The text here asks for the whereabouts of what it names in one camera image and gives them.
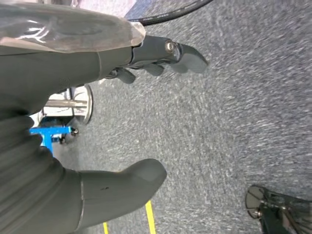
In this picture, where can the yellow floor tape square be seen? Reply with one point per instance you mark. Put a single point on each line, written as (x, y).
(149, 216)

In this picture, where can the blue steel shelf rack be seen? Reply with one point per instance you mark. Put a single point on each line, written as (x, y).
(48, 130)

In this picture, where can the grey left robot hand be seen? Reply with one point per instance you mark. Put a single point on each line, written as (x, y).
(60, 64)

